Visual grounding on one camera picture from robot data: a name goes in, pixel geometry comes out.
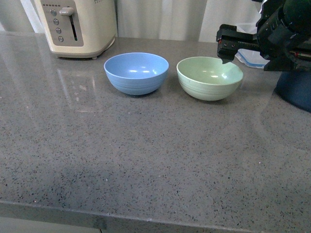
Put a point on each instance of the cream toaster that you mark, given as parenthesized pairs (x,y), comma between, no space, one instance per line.
(78,28)

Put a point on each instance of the clear plastic container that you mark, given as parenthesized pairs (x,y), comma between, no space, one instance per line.
(249,28)

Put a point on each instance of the white curtain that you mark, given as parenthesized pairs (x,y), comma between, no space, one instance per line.
(193,20)

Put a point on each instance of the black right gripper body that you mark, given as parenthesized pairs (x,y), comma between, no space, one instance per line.
(285,49)

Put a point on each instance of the blue saucepan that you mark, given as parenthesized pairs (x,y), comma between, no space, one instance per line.
(295,88)

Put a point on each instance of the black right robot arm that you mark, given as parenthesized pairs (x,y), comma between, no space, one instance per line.
(296,13)

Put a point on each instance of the blue bowl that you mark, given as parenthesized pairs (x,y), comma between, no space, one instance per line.
(136,73)

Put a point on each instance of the green bowl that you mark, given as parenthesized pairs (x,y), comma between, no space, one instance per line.
(207,78)

